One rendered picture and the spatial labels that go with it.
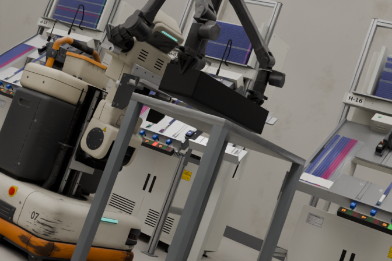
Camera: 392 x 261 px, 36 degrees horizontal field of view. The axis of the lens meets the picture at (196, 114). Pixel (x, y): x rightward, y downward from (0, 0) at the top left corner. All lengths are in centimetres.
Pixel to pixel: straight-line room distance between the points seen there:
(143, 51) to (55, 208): 80
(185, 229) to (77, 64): 120
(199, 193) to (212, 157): 13
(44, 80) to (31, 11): 643
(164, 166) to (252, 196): 251
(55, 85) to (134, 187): 167
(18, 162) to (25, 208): 25
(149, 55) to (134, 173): 167
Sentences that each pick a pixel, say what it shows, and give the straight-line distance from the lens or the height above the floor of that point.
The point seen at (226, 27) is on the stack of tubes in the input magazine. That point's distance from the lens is 446.
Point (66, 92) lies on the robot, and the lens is 289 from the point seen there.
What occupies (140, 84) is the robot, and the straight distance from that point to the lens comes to 270.
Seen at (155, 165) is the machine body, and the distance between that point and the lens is 427.
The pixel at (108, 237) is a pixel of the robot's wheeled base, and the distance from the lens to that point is 287.
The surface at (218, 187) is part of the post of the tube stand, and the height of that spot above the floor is 54.
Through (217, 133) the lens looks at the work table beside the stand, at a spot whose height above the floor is 74.
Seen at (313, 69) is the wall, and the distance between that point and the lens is 669.
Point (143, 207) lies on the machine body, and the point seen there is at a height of 22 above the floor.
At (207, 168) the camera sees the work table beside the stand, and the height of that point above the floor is 62.
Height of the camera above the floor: 62
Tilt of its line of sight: 4 degrees up
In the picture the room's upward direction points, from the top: 20 degrees clockwise
